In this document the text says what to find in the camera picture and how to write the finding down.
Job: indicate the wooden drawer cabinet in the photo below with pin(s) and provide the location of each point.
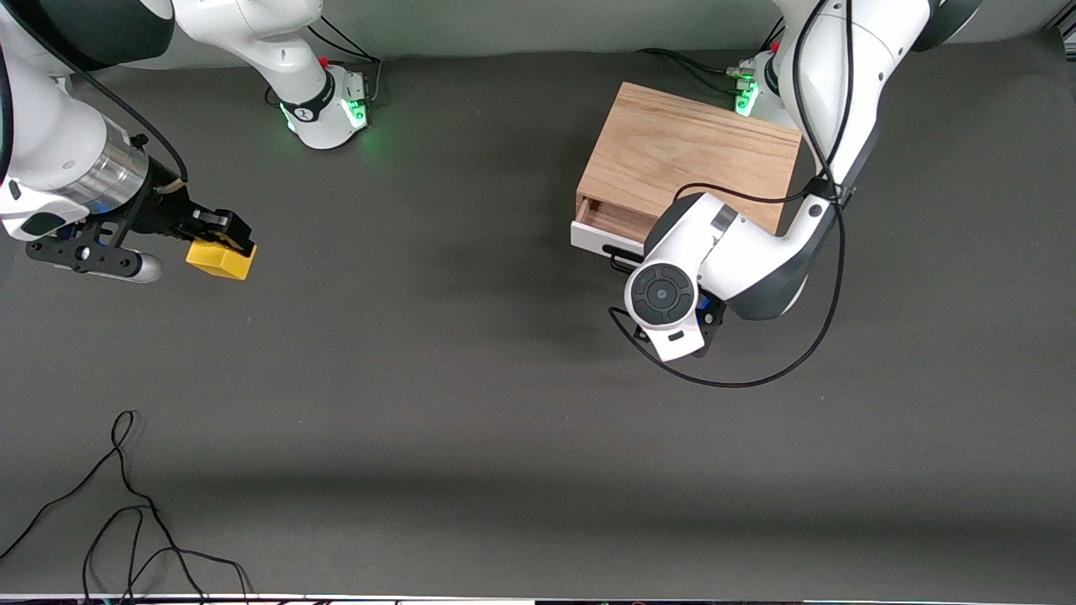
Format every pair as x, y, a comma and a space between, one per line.
672, 143

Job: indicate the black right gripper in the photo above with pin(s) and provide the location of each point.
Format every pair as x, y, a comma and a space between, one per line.
162, 212

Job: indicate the yellow wooden cube block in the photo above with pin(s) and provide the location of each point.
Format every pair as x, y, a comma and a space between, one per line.
220, 260

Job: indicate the dark grey table mat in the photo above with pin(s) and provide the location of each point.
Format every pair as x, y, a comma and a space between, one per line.
420, 378

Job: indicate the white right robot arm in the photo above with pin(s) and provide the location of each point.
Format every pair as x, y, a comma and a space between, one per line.
50, 143

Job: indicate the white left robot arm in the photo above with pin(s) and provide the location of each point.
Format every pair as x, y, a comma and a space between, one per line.
756, 260

